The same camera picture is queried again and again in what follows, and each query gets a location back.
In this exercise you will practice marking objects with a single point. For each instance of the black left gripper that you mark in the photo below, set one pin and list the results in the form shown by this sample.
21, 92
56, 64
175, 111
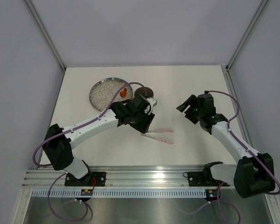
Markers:
143, 127

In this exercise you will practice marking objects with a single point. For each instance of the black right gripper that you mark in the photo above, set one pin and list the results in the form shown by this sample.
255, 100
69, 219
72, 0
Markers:
192, 99

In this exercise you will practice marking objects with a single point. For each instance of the orange chicken drumstick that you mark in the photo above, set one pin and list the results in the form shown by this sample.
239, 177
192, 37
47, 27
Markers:
123, 93

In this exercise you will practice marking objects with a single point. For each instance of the grey cylindrical lunch box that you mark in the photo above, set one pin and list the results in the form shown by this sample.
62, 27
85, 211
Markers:
144, 92

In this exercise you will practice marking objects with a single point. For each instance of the pink handled metal tongs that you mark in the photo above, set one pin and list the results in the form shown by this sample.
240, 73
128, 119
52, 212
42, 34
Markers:
161, 135

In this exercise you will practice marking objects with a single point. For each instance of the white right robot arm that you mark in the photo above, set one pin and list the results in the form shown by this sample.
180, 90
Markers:
254, 173

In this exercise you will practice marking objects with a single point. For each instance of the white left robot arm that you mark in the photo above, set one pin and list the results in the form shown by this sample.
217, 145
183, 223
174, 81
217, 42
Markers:
60, 141

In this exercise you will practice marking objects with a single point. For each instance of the grey speckled plate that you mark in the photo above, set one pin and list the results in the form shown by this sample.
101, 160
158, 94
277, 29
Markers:
102, 92

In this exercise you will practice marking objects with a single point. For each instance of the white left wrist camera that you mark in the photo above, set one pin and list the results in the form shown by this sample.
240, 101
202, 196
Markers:
152, 101

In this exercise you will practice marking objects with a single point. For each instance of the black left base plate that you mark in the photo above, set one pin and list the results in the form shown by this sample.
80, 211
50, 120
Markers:
95, 178

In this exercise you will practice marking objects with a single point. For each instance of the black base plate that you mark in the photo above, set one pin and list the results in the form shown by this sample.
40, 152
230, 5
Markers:
95, 178
197, 178

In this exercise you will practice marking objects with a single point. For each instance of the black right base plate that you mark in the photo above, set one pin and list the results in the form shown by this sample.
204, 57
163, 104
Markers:
197, 178

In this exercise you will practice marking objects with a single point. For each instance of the right aluminium frame post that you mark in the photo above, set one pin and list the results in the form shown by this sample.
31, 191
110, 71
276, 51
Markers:
244, 38

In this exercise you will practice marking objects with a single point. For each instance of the aluminium frame post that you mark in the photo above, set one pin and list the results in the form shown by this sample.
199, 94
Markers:
244, 38
37, 18

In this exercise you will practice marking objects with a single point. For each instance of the aluminium front rail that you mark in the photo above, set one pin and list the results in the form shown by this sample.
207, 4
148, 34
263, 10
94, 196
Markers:
121, 177

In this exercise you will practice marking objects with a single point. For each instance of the white perforated cable duct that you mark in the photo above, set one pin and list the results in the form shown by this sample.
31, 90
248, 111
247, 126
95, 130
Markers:
121, 193

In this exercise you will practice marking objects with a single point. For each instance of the left aluminium frame post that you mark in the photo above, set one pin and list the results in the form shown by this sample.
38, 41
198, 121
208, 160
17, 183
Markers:
37, 18

